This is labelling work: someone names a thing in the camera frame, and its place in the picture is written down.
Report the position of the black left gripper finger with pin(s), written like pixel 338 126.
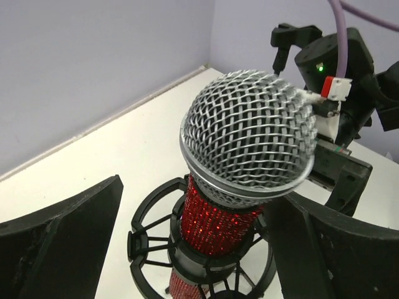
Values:
pixel 59 251

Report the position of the black tripod shock-mount stand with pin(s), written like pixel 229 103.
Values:
pixel 182 245

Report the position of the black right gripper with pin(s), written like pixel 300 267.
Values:
pixel 322 251

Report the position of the red glitter microphone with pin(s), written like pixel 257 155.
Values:
pixel 248 137

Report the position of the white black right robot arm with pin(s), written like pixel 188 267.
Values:
pixel 372 92

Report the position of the black round-base mic stand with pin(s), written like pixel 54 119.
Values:
pixel 284 36

